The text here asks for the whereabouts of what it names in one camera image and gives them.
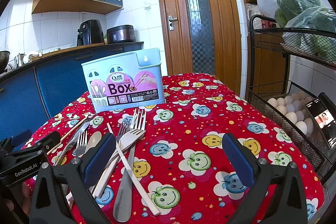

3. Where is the steel table knife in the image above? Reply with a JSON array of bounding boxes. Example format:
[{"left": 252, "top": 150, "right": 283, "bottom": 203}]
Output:
[{"left": 112, "top": 108, "right": 147, "bottom": 223}]

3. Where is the wooden chopstick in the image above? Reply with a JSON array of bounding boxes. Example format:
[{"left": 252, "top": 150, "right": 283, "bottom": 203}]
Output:
[{"left": 47, "top": 117, "right": 88, "bottom": 155}]

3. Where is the person's left hand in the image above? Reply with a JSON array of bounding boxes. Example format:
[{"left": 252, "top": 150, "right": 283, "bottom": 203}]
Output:
[{"left": 5, "top": 182, "right": 31, "bottom": 215}]

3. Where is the steel butter knife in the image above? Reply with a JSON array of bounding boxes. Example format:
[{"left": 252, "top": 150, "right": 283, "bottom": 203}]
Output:
[{"left": 54, "top": 120, "right": 89, "bottom": 165}]

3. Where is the cream plastic spoon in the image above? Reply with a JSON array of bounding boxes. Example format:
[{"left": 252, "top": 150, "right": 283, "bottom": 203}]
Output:
[{"left": 85, "top": 131, "right": 102, "bottom": 153}]

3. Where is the blue base cabinet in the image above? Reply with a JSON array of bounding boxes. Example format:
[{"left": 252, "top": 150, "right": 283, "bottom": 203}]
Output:
[{"left": 1, "top": 42, "right": 144, "bottom": 139}]

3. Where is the white egg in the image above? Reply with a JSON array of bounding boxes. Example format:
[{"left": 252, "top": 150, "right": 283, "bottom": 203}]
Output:
[
  {"left": 267, "top": 98, "right": 278, "bottom": 108},
  {"left": 285, "top": 112, "right": 298, "bottom": 124},
  {"left": 276, "top": 105, "right": 287, "bottom": 115},
  {"left": 276, "top": 98, "right": 286, "bottom": 106},
  {"left": 295, "top": 121, "right": 307, "bottom": 135}
]

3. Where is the smartphone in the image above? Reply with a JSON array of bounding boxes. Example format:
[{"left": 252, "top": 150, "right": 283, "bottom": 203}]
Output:
[{"left": 305, "top": 98, "right": 335, "bottom": 150}]

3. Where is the red smiley tablecloth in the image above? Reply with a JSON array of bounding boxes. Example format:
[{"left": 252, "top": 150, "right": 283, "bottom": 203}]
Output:
[{"left": 22, "top": 72, "right": 325, "bottom": 224}]

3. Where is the steel kettle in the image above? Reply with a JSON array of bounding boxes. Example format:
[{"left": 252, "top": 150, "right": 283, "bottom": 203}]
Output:
[{"left": 14, "top": 53, "right": 25, "bottom": 69}]

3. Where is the wok pan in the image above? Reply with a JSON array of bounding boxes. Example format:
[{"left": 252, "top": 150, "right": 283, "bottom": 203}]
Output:
[{"left": 0, "top": 51, "right": 10, "bottom": 74}]

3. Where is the light blue utensil box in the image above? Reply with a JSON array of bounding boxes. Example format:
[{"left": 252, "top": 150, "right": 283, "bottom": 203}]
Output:
[{"left": 82, "top": 48, "right": 165, "bottom": 113}]

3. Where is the black air fryer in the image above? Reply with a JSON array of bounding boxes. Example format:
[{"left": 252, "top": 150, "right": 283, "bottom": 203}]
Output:
[{"left": 77, "top": 19, "right": 104, "bottom": 46}]

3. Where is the dark rice cooker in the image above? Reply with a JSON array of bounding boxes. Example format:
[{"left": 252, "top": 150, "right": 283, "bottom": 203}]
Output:
[{"left": 106, "top": 24, "right": 135, "bottom": 44}]

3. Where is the bag of green vegetables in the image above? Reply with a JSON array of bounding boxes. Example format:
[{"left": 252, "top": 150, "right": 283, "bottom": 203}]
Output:
[{"left": 274, "top": 0, "right": 335, "bottom": 63}]

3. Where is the wooden door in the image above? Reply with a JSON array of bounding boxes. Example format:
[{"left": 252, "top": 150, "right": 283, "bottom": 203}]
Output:
[{"left": 159, "top": 0, "right": 242, "bottom": 94}]

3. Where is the black wire rack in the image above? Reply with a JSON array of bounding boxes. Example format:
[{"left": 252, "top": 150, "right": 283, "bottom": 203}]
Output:
[{"left": 247, "top": 13, "right": 336, "bottom": 185}]

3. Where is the door handle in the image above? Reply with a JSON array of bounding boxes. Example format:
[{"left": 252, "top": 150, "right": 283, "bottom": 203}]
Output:
[{"left": 167, "top": 15, "right": 178, "bottom": 31}]

